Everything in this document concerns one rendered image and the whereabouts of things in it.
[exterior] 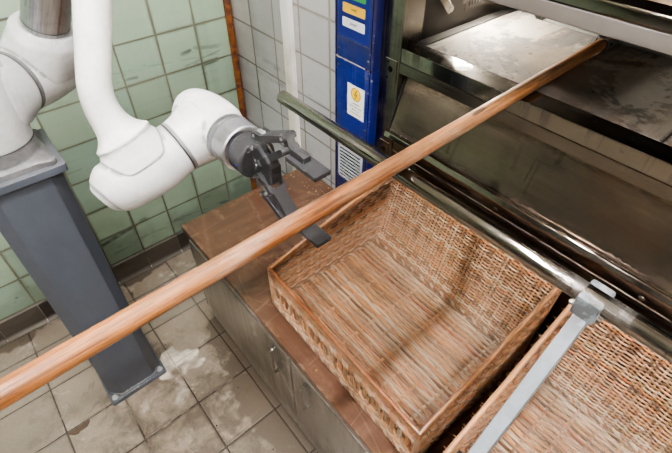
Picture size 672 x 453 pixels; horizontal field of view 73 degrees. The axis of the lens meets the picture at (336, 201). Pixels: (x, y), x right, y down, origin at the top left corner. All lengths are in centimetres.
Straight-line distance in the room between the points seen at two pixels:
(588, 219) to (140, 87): 153
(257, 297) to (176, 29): 104
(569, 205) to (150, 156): 85
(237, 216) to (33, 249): 60
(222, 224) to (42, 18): 77
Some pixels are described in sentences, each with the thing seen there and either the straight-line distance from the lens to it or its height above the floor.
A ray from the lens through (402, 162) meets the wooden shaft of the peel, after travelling 78.
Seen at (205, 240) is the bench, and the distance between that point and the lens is 155.
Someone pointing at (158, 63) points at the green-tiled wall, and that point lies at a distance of 190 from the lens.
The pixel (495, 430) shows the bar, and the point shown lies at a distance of 74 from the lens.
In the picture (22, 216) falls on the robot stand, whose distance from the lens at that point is 135.
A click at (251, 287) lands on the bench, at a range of 139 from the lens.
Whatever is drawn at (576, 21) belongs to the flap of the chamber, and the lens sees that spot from 81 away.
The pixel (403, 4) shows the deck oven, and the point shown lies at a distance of 122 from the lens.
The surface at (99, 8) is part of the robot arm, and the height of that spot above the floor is 141.
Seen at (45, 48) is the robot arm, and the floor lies 123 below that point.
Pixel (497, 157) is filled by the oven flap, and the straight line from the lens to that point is 116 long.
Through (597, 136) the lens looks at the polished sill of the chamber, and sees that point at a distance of 102.
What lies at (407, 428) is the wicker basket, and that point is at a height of 71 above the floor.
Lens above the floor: 166
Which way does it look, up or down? 41 degrees down
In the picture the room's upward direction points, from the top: straight up
